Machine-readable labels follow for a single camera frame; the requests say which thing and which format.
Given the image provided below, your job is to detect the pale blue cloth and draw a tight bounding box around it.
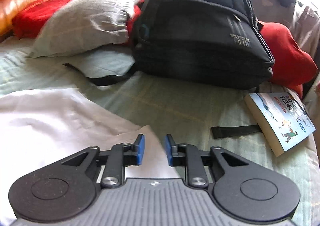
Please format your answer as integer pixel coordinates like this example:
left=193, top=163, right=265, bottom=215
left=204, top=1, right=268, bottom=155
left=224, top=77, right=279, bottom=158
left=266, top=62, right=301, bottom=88
left=75, top=48, right=137, bottom=78

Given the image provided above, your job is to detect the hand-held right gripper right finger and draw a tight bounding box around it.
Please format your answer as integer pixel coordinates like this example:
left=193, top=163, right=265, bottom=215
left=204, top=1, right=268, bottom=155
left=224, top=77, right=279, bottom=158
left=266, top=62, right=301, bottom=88
left=165, top=134, right=250, bottom=189

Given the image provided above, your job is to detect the paperback book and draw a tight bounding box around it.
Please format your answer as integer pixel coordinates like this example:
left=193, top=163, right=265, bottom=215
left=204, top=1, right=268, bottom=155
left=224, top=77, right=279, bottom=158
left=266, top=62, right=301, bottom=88
left=244, top=92, right=316, bottom=157

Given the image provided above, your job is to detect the beige hanging shirt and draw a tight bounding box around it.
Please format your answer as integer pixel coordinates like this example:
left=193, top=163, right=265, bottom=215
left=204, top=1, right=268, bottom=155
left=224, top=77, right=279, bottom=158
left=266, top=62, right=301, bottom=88
left=287, top=0, right=320, bottom=42

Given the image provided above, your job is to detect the grey green pillow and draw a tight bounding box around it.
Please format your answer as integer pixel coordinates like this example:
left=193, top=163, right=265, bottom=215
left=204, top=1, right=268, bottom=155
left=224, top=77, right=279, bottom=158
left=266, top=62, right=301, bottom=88
left=27, top=0, right=153, bottom=58

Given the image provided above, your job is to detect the red quilt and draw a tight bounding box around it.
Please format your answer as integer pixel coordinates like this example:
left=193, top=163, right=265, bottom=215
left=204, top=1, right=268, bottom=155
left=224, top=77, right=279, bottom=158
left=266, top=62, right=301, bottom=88
left=11, top=0, right=142, bottom=47

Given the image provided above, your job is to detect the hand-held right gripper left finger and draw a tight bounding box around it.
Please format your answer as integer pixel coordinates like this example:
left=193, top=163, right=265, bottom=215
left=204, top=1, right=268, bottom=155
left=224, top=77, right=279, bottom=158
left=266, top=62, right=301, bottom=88
left=61, top=134, right=146, bottom=189

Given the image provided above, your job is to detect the white printed t-shirt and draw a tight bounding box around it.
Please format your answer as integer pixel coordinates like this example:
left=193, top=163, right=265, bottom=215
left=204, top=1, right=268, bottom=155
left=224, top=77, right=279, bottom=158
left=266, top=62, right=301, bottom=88
left=0, top=88, right=182, bottom=191

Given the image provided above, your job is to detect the red pillow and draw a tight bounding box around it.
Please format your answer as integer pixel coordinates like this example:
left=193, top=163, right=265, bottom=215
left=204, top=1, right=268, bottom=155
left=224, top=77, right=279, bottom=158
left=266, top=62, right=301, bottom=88
left=259, top=22, right=318, bottom=99

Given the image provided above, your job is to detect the black backpack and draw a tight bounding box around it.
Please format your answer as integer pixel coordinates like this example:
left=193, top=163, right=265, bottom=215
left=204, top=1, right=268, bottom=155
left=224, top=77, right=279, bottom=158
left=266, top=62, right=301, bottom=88
left=62, top=0, right=275, bottom=90

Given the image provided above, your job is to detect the short black strap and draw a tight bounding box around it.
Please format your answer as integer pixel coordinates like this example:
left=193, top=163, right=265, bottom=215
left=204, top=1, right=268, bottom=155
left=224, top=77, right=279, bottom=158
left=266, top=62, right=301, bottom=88
left=211, top=124, right=262, bottom=139

